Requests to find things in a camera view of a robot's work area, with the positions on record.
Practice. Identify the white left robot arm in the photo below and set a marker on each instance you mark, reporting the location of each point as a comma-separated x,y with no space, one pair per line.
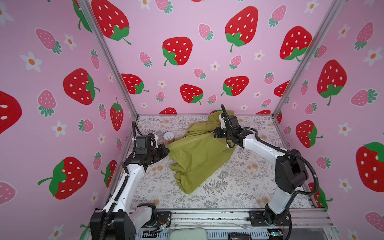
123,192

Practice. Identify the green zip jacket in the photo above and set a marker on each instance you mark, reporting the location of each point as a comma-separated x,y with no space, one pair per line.
198,154

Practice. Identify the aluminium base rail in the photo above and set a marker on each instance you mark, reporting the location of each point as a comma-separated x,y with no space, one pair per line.
239,218

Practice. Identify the white device on rail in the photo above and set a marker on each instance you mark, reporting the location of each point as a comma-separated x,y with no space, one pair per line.
189,234

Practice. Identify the small white-lidded can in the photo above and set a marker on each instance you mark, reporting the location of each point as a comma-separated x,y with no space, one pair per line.
169,137

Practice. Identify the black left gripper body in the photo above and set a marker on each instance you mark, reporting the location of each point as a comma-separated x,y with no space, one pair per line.
156,154

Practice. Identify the black device on rail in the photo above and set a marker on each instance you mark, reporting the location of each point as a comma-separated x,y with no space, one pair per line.
239,236

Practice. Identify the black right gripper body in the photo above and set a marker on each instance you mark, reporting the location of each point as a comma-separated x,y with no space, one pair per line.
223,133

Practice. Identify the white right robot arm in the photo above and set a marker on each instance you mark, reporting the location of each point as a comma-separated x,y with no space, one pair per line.
294,175

